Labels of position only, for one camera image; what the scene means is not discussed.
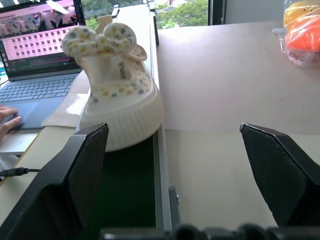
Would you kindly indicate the person's bare hand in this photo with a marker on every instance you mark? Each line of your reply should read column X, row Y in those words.
column 6, row 118

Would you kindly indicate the cream floral bow shoe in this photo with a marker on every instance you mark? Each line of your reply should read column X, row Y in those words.
column 120, row 95

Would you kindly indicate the silver conveyor side rail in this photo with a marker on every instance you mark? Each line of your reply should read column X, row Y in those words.
column 162, row 180

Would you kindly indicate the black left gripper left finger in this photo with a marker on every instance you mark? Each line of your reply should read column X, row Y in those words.
column 75, row 175

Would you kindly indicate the green conveyor belt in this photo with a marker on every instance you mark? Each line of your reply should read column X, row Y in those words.
column 125, row 190

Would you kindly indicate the plastic bag of orange items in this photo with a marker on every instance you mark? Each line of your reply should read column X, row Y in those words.
column 302, row 32

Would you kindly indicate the open silver laptop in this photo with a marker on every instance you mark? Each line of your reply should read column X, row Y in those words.
column 35, row 57

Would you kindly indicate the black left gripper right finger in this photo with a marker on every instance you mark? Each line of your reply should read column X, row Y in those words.
column 282, row 175

